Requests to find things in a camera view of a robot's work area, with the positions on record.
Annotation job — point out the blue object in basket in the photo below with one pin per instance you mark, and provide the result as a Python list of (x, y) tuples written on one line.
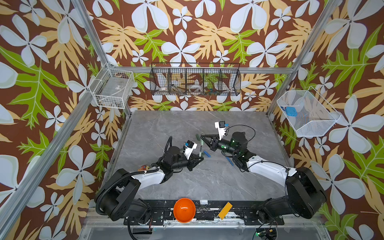
[(291, 111)]

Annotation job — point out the white wire basket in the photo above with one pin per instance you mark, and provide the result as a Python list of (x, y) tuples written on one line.
[(111, 88), (316, 116)]

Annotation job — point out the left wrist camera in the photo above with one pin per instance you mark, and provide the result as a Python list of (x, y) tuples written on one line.
[(190, 147)]

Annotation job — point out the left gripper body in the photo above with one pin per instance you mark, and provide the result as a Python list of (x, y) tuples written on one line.
[(182, 163)]

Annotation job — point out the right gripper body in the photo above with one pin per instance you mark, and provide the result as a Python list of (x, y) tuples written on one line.
[(215, 143)]

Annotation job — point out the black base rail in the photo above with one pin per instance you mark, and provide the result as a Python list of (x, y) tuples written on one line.
[(162, 212)]

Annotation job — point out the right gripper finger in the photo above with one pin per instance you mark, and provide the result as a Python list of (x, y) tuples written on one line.
[(207, 138), (208, 145)]

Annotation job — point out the black wire basket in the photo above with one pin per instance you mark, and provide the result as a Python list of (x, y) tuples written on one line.
[(209, 79)]

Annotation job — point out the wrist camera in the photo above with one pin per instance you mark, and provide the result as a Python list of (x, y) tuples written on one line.
[(222, 128), (190, 147)]

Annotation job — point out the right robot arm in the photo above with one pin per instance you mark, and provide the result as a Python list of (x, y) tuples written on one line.
[(304, 194)]

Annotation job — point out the yellow block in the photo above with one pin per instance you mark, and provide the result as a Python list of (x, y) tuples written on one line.
[(226, 209)]

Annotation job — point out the white wire basket left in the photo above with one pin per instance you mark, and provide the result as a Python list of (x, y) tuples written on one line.
[(111, 88)]

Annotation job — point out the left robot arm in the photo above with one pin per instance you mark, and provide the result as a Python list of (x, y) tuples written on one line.
[(117, 198)]

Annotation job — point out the orange bowl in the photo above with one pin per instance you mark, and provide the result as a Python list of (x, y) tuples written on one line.
[(184, 210)]

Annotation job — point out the white wire basket right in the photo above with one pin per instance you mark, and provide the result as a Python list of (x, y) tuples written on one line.
[(316, 116)]

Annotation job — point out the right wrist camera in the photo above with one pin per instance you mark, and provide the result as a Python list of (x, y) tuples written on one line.
[(222, 128)]

